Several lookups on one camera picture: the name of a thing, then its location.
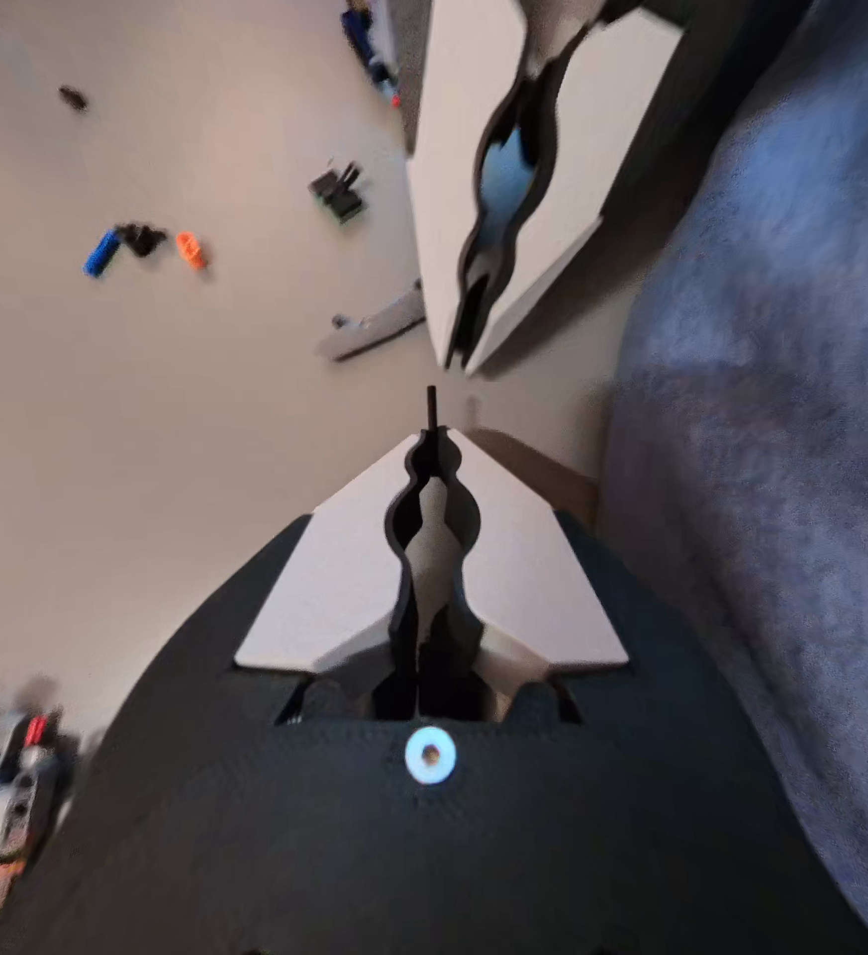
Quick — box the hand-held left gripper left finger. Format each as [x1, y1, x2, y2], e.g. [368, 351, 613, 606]
[234, 429, 435, 721]

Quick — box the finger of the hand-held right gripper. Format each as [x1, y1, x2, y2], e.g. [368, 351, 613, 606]
[406, 0, 554, 370]
[464, 11, 686, 376]

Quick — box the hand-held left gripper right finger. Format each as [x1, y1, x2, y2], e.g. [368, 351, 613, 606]
[419, 427, 630, 721]

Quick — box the black green lego piece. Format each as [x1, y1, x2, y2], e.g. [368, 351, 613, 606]
[307, 160, 368, 226]

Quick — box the small multicolour lego piece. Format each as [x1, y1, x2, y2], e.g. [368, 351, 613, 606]
[340, 0, 402, 109]

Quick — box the grey curved lego panel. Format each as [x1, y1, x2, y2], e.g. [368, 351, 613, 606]
[316, 278, 427, 364]

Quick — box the blue lego pin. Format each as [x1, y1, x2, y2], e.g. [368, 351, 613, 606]
[82, 229, 123, 280]

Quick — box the lego chassis assembly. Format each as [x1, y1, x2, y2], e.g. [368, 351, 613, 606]
[0, 675, 80, 926]

